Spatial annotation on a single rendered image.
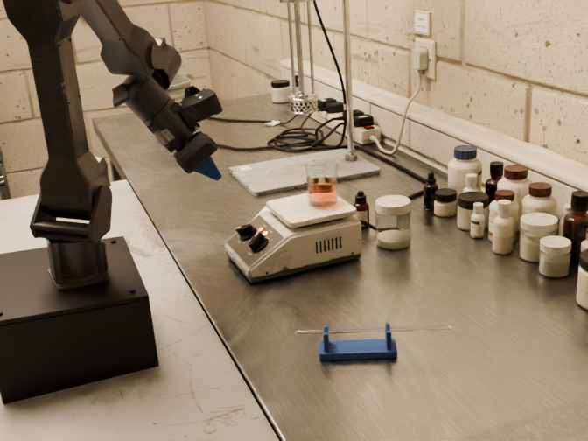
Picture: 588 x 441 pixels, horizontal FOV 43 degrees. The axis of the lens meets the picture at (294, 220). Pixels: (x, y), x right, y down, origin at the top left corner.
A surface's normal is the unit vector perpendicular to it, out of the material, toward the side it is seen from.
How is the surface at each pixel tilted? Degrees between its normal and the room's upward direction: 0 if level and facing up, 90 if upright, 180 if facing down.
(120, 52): 129
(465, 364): 0
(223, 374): 0
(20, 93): 90
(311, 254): 90
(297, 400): 0
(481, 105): 90
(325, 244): 90
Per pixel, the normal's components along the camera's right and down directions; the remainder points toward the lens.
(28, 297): 0.00, -0.92
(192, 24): 0.36, 0.33
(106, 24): -0.15, 0.94
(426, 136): -0.93, 0.18
